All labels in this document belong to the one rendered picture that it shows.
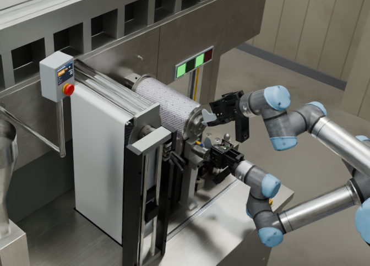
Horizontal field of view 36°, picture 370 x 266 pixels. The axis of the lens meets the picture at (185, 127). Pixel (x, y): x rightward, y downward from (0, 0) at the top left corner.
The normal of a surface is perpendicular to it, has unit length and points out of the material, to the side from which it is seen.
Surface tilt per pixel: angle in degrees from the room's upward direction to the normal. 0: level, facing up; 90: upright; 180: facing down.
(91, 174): 90
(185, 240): 0
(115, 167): 90
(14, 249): 90
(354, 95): 90
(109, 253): 0
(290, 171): 0
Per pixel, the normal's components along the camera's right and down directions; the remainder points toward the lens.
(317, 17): -0.55, 0.47
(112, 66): 0.76, 0.45
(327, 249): 0.08, -0.79
